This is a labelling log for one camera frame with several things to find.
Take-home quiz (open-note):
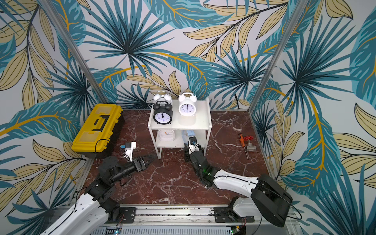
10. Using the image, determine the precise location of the black twin-bell alarm clock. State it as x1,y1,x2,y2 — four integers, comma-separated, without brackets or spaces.
153,100,173,125

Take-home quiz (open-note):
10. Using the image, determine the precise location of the metal valve red handle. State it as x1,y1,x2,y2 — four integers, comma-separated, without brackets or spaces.
244,136,257,151

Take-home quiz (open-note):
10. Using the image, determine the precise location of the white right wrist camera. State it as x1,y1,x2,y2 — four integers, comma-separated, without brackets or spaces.
188,136,201,154

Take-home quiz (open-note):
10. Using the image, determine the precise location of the white metal twin-bell clock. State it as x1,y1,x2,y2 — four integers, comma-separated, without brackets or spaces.
153,94,172,104

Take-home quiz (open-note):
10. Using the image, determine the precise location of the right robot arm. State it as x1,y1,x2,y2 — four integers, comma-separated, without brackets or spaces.
184,142,292,227

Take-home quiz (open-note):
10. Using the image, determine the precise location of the white plastic twin-bell clock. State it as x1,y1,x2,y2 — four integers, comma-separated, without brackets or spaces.
178,92,197,117

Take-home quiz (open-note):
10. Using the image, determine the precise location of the orange handled screwdriver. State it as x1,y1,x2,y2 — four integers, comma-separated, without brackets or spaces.
239,133,249,159

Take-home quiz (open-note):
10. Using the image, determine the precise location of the yellow black toolbox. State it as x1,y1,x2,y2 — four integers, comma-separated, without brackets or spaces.
71,104,124,159

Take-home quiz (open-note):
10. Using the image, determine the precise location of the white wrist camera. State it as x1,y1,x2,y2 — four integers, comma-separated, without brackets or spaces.
188,136,201,154
120,142,136,162

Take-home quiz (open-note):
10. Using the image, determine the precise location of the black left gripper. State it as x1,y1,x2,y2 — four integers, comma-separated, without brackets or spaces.
110,154,156,184

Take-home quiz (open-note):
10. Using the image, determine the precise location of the blue square alarm clock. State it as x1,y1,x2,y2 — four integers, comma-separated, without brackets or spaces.
182,130,195,144

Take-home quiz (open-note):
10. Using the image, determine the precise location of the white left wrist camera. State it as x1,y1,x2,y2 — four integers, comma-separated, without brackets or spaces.
120,142,136,162

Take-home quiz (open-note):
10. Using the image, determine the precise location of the white square alarm clock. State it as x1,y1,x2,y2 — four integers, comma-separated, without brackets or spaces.
158,129,175,142

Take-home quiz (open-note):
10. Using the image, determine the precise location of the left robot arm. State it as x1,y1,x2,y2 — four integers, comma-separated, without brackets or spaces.
41,154,158,235

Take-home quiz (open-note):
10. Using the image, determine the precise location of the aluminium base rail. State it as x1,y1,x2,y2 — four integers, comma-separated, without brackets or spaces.
42,202,262,235

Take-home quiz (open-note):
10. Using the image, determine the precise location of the white two-tier shelf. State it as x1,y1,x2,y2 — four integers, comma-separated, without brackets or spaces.
147,99,212,160

